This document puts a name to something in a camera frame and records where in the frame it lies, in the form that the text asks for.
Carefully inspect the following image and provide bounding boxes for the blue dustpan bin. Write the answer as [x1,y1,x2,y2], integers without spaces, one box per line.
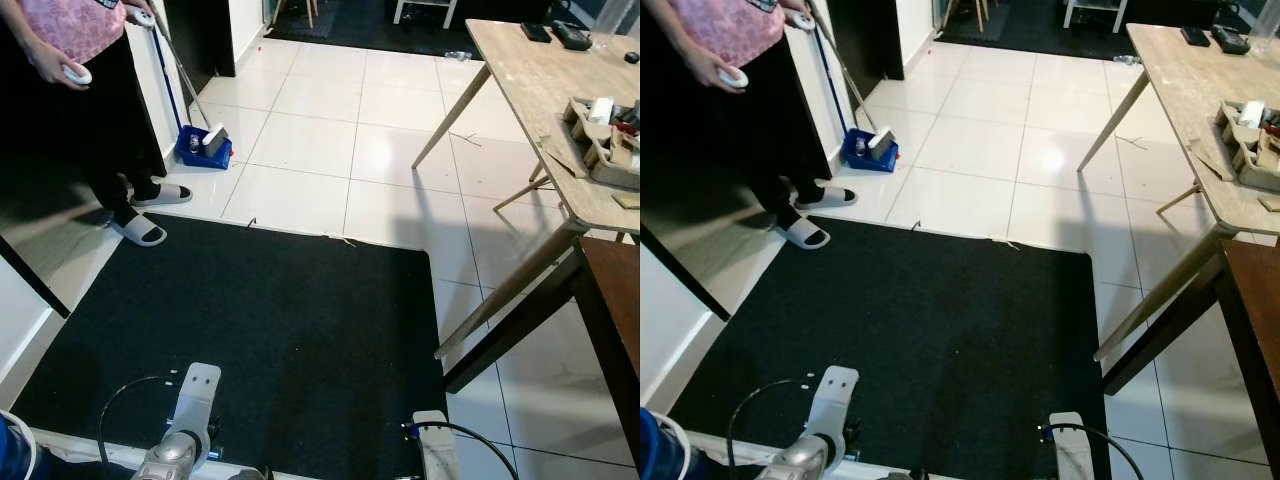
[842,127,899,173]
[176,124,234,170]

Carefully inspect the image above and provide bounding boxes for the dark brown table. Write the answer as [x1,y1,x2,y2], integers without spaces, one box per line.
[1103,238,1280,479]
[443,235,641,466]

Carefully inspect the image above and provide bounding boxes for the black furniture edge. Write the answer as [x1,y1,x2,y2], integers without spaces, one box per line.
[640,225,732,322]
[0,234,72,320]

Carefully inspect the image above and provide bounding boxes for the cardboard desk organizer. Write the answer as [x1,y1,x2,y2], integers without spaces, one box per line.
[562,95,641,191]
[1215,100,1280,193]

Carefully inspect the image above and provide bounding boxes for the cardboard strip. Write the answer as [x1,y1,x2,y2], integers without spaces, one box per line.
[538,134,591,182]
[1188,138,1238,183]

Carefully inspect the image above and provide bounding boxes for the person in pink shirt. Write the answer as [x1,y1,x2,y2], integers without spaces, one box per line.
[0,0,196,247]
[640,0,861,251]

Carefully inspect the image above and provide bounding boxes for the white slipper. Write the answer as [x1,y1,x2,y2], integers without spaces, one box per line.
[775,217,832,251]
[130,183,193,208]
[108,212,168,247]
[795,186,859,211]

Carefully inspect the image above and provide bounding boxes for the light wooden table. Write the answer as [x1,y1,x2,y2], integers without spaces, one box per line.
[412,18,641,361]
[1078,22,1280,363]

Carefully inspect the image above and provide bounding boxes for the blue cloth item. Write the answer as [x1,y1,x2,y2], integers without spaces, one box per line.
[0,410,37,480]
[640,407,693,480]

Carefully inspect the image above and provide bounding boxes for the black handheld device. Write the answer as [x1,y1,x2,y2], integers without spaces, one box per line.
[552,22,595,52]
[1210,25,1253,56]

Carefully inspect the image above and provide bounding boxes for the blue pole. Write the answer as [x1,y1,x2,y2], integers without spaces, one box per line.
[820,28,854,135]
[157,28,188,133]

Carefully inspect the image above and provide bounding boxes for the white stool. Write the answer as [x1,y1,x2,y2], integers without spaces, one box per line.
[394,0,460,29]
[1062,0,1128,31]

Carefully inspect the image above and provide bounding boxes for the large black rug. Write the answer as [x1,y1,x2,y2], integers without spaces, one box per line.
[668,217,1114,479]
[10,212,451,479]

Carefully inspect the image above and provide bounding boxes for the dark carpet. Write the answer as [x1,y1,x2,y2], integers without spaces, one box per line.
[265,0,561,58]
[935,0,1241,61]

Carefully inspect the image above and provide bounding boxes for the wooden chair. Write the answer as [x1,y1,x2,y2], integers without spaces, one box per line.
[272,0,323,30]
[943,0,988,31]

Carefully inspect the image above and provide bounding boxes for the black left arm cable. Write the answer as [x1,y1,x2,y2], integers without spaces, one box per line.
[98,375,183,471]
[727,378,813,471]

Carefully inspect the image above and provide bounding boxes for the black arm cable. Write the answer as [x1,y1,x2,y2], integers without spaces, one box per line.
[727,378,813,471]
[403,420,523,480]
[1038,422,1147,480]
[98,375,183,471]

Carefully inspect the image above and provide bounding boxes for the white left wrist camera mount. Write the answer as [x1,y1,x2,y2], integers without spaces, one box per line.
[805,366,861,443]
[165,362,223,441]

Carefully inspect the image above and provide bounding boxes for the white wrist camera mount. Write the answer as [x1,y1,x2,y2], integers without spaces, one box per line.
[412,410,461,480]
[1048,412,1097,480]
[165,362,223,441]
[805,366,861,443]

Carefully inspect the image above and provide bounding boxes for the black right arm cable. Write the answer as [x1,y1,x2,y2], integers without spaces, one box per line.
[1038,422,1147,480]
[403,420,523,480]

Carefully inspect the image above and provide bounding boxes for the grey broom handle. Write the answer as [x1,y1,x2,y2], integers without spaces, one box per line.
[150,8,213,133]
[808,0,879,133]

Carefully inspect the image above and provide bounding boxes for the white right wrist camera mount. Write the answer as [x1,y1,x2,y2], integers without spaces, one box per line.
[412,410,461,480]
[1048,412,1097,480]

